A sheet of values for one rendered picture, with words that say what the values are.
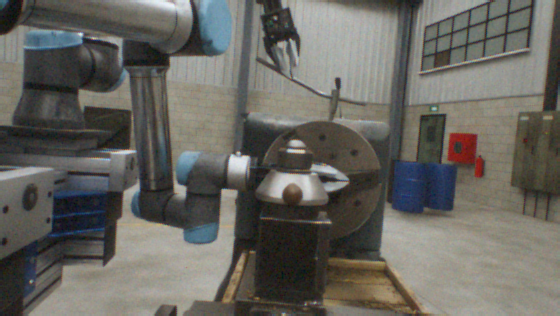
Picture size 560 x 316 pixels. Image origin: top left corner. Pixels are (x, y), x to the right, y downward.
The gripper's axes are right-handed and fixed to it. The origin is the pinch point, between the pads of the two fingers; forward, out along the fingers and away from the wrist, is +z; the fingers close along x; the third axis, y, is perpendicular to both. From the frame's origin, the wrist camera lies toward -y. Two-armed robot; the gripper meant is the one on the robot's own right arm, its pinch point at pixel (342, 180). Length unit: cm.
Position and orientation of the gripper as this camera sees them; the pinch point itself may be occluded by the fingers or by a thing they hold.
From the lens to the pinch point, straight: 86.0
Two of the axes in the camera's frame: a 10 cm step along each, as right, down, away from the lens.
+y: -0.3, 0.5, -10.0
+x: 0.8, -10.0, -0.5
